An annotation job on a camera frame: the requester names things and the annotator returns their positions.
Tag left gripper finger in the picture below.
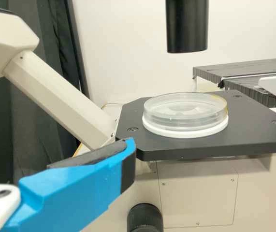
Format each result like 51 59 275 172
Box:
1 137 137 232

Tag petri dish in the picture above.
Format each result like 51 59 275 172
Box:
143 91 229 132

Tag cream microscope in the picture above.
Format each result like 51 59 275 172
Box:
0 0 276 232

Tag black platform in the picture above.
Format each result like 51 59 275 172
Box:
192 57 276 108

